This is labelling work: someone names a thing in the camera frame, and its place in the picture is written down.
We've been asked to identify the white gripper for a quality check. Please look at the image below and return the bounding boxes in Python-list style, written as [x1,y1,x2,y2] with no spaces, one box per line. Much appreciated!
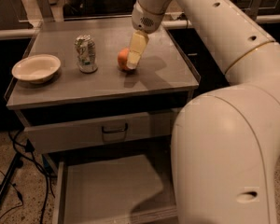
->
[127,0,172,70]

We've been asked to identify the orange fruit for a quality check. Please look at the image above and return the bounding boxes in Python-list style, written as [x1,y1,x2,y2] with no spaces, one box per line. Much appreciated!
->
[118,48,130,71]

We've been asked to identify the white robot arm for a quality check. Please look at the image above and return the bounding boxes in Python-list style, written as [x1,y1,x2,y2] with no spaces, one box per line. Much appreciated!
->
[132,0,280,224]

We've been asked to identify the closed upper drawer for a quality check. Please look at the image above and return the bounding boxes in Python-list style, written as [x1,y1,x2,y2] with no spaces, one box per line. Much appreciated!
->
[25,108,180,154]

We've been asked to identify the grey metal drawer cabinet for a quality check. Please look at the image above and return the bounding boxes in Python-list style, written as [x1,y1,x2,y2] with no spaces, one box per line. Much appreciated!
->
[4,15,200,224]

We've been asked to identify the open middle drawer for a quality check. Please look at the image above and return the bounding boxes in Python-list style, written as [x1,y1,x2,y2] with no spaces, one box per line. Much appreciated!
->
[52,153,178,224]

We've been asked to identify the crushed green soda can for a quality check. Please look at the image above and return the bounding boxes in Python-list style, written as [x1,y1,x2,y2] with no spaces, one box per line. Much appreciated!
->
[74,35,98,73]

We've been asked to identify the white bowl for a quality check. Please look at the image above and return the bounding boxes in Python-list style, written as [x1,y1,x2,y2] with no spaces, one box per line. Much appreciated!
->
[11,54,61,84]

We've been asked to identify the black stand leg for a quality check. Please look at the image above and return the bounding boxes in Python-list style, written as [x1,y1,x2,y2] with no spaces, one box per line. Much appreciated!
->
[0,154,21,205]

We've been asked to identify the black floor cables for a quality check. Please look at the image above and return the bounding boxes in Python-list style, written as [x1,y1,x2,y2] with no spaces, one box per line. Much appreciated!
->
[0,129,58,224]

